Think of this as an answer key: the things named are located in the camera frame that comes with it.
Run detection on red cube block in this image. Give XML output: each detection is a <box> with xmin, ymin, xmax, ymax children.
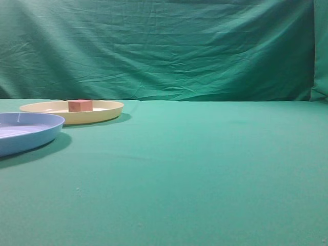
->
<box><xmin>68</xmin><ymin>99</ymin><xmax>93</xmax><ymax>112</ymax></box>

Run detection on yellow plastic plate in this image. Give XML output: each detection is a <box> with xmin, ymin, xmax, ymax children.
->
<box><xmin>19</xmin><ymin>100</ymin><xmax>124</xmax><ymax>125</ymax></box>

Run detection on blue plastic plate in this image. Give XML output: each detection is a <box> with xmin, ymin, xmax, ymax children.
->
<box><xmin>1</xmin><ymin>112</ymin><xmax>65</xmax><ymax>157</ymax></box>

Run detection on green table cloth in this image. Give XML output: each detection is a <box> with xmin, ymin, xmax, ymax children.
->
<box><xmin>1</xmin><ymin>100</ymin><xmax>327</xmax><ymax>245</ymax></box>

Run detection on green backdrop cloth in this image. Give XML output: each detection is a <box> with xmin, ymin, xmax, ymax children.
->
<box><xmin>1</xmin><ymin>1</ymin><xmax>327</xmax><ymax>101</ymax></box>

